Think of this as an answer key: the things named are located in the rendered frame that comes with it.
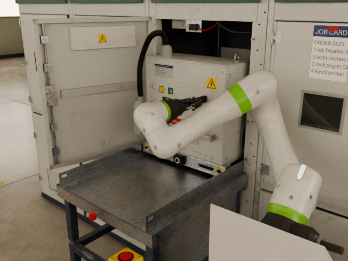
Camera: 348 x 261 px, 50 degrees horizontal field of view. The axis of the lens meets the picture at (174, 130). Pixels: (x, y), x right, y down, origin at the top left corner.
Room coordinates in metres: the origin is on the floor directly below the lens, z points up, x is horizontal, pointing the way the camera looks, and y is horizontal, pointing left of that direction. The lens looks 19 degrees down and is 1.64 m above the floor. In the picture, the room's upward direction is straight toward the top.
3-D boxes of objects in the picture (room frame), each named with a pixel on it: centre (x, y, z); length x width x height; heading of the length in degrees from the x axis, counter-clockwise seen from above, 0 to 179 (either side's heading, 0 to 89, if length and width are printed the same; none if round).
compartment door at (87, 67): (1.95, 0.39, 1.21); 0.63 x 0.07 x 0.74; 124
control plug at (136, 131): (1.85, 0.17, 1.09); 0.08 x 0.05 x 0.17; 139
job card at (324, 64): (1.45, -0.60, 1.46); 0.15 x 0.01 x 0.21; 49
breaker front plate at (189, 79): (1.77, -0.04, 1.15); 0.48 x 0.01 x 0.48; 49
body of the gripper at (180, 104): (1.53, -0.02, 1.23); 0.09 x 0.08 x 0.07; 139
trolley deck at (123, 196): (1.62, 0.09, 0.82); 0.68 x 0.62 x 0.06; 139
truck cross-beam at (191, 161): (1.78, -0.05, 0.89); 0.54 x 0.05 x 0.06; 49
